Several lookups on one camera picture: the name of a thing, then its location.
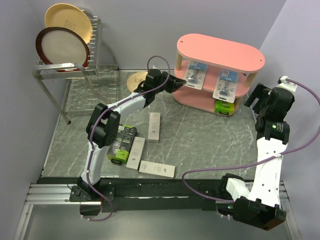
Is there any pink three-tier shelf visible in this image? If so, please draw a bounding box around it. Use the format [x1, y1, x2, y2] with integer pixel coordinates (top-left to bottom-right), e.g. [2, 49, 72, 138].
[173, 33, 265, 116]

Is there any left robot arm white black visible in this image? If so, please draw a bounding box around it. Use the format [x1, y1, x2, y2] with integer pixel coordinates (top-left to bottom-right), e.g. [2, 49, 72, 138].
[77, 68, 187, 201]

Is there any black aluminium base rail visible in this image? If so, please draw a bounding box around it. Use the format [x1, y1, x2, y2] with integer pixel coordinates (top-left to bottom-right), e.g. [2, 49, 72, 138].
[24, 176, 291, 216]

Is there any brown rimmed white plate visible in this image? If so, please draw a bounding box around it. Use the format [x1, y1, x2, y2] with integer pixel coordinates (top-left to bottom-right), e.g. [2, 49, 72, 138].
[35, 27, 90, 68]

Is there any white razor box slanted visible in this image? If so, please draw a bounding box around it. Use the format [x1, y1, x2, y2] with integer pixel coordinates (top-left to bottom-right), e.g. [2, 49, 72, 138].
[126, 136, 146, 170]

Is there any floral wooden plate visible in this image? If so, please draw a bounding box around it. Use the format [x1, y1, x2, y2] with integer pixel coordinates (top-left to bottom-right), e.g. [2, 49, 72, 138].
[126, 71, 148, 93]

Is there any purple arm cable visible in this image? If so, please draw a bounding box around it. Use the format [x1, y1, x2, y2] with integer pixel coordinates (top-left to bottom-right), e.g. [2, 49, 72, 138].
[89, 55, 171, 223]
[181, 78, 320, 203]

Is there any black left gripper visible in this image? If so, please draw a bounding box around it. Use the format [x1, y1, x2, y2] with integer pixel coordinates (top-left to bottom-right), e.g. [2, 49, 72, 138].
[153, 71, 186, 95]

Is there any metal dish rack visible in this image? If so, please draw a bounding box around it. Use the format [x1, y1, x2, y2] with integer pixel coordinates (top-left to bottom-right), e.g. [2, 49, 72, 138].
[32, 9, 119, 125]

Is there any blue razor blister pack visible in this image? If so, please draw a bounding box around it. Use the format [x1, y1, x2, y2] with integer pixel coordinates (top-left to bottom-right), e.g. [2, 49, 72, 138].
[212, 69, 238, 103]
[184, 60, 208, 90]

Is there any white razor box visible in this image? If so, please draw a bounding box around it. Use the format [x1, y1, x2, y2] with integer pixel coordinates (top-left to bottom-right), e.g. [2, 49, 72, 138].
[138, 160, 176, 179]
[147, 112, 161, 142]

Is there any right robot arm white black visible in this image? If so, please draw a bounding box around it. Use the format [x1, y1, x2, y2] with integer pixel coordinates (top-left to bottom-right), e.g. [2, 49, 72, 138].
[218, 82, 297, 231]

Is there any beige plate in rack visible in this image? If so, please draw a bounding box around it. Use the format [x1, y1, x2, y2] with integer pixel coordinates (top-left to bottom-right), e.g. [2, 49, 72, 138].
[44, 3, 93, 44]

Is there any white razor box bottom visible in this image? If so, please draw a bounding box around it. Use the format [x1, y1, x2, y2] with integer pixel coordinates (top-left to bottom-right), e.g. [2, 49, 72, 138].
[138, 160, 176, 179]

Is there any black green razor box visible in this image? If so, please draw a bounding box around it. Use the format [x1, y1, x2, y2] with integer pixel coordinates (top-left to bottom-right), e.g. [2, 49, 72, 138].
[214, 100, 235, 116]
[106, 124, 137, 165]

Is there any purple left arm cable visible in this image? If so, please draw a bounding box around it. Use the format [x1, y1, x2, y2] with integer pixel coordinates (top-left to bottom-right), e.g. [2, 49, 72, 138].
[89, 55, 171, 223]

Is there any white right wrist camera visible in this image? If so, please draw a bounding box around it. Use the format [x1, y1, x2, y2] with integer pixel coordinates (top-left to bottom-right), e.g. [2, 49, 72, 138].
[277, 75, 298, 94]

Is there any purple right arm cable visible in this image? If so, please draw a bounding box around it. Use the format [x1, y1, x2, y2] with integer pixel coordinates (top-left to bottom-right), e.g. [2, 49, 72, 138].
[181, 78, 320, 203]

